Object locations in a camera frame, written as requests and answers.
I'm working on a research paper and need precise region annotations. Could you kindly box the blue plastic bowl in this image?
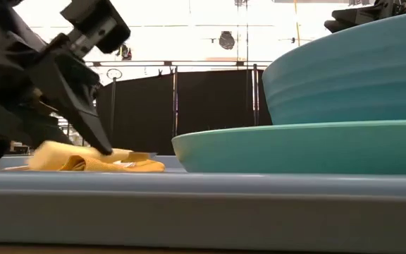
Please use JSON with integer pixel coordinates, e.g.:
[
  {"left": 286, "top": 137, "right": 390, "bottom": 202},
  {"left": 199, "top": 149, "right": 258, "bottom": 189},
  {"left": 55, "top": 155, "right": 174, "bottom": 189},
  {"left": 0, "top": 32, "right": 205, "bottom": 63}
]
[{"left": 262, "top": 9, "right": 406, "bottom": 126}]

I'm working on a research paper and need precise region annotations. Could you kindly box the grey horizontal metal rail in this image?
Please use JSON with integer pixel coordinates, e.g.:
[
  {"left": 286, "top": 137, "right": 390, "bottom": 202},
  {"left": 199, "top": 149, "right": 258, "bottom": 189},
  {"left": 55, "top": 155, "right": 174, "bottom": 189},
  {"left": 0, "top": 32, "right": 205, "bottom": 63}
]
[{"left": 85, "top": 59, "right": 273, "bottom": 68}]

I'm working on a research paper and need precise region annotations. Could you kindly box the ring-topped black stand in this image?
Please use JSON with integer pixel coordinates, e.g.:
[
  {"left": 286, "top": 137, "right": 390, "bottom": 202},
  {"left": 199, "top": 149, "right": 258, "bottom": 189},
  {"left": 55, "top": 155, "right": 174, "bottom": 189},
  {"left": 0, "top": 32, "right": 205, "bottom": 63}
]
[{"left": 105, "top": 68, "right": 123, "bottom": 143}]

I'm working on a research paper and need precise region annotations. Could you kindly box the person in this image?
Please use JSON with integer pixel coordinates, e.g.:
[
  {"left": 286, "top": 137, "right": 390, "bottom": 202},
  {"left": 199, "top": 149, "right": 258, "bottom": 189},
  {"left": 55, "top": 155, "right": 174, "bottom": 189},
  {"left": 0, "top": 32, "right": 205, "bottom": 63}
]
[{"left": 116, "top": 43, "right": 134, "bottom": 61}]

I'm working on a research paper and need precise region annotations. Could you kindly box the black curtain partition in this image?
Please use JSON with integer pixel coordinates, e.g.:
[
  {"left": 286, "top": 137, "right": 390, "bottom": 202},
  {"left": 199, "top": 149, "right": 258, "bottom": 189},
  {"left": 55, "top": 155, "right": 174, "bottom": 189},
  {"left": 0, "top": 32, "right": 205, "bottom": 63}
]
[{"left": 95, "top": 68, "right": 273, "bottom": 157}]

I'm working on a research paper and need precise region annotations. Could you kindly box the knife with yellow handle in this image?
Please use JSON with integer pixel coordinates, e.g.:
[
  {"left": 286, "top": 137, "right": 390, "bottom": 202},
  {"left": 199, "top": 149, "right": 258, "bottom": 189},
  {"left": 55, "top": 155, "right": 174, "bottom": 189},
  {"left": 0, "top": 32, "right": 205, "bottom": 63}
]
[{"left": 113, "top": 150, "right": 159, "bottom": 163}]

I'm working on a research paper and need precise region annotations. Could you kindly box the yellow hanging cable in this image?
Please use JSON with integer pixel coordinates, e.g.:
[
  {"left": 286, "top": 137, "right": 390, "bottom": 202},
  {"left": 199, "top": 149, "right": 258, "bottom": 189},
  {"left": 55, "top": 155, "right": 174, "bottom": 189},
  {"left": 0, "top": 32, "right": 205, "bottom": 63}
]
[{"left": 293, "top": 0, "right": 301, "bottom": 47}]

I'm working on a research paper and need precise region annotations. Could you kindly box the blue plastic tray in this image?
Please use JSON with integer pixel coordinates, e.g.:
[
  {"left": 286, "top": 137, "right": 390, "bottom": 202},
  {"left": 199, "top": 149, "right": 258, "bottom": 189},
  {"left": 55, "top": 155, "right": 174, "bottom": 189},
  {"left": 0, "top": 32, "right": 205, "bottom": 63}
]
[{"left": 0, "top": 155, "right": 406, "bottom": 253}]

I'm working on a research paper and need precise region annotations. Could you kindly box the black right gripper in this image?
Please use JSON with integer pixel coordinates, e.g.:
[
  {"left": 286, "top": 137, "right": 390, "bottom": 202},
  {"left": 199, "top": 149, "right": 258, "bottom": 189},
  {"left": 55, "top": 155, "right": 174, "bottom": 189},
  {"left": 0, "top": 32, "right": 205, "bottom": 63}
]
[{"left": 324, "top": 0, "right": 406, "bottom": 34}]

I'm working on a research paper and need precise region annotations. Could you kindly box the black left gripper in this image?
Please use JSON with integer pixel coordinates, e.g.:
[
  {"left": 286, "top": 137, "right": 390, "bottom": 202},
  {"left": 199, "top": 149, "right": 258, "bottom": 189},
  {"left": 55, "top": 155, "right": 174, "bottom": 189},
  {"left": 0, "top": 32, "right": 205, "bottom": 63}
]
[{"left": 0, "top": 0, "right": 132, "bottom": 157}]

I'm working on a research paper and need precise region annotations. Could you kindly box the round dark hanging fixture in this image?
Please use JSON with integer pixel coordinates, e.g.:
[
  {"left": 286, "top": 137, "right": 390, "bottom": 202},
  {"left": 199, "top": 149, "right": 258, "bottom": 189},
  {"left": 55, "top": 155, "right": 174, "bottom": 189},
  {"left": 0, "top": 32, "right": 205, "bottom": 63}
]
[{"left": 219, "top": 30, "right": 236, "bottom": 51}]

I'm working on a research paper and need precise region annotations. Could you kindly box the teal plastic plate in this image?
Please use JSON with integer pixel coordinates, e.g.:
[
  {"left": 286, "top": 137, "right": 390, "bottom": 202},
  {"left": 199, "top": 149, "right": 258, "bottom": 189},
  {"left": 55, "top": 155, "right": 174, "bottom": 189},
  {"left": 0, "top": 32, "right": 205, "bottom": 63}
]
[{"left": 171, "top": 119, "right": 406, "bottom": 176}]

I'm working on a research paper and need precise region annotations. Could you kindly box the yellow cloth napkin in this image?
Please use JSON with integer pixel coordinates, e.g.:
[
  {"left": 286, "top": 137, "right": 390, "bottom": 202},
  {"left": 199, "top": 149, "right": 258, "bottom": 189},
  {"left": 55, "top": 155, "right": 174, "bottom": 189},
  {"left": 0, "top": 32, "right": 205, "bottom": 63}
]
[{"left": 28, "top": 140, "right": 166, "bottom": 174}]

